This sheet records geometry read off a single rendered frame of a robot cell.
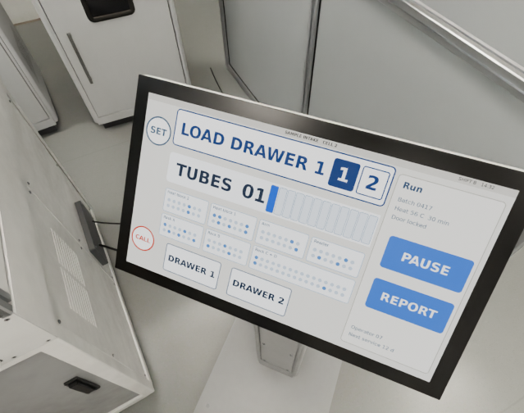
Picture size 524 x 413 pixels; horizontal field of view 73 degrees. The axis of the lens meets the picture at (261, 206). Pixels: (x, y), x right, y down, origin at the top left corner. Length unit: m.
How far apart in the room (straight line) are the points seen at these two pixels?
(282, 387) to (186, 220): 1.03
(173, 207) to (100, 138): 1.85
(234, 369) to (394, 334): 1.03
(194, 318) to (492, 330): 1.23
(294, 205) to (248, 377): 1.08
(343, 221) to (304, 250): 0.07
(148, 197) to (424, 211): 0.38
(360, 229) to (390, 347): 0.17
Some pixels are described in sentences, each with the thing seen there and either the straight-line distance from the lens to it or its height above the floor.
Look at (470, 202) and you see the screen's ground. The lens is 0.47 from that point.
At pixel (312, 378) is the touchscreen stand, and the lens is 1.49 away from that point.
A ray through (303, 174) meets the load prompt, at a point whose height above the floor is 1.15.
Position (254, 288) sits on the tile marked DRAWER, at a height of 1.01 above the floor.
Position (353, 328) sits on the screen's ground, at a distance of 0.53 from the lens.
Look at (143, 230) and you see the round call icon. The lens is 0.58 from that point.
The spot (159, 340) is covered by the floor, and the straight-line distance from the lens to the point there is 1.61.
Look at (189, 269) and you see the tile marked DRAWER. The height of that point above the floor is 1.00.
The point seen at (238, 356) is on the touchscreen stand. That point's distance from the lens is 1.50.
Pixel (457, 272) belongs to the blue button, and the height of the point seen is 1.10.
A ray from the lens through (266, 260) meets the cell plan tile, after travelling 0.51.
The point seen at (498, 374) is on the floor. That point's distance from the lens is 1.76.
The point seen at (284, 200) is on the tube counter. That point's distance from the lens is 0.47.
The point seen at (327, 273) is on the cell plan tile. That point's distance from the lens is 0.49.
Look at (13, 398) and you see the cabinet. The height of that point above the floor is 0.60.
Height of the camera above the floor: 1.50
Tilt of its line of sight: 55 degrees down
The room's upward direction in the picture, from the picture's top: 2 degrees counter-clockwise
